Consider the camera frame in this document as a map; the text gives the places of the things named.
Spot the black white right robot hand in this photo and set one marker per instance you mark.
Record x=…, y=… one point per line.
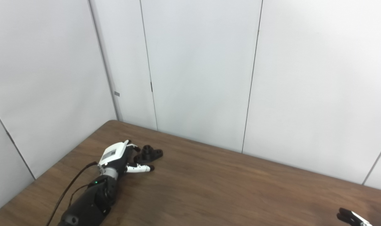
x=350, y=217

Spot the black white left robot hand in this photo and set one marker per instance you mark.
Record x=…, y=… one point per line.
x=113, y=153

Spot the black flanged holder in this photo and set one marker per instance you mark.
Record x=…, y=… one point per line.
x=148, y=154

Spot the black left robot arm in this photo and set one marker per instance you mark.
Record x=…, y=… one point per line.
x=90, y=202

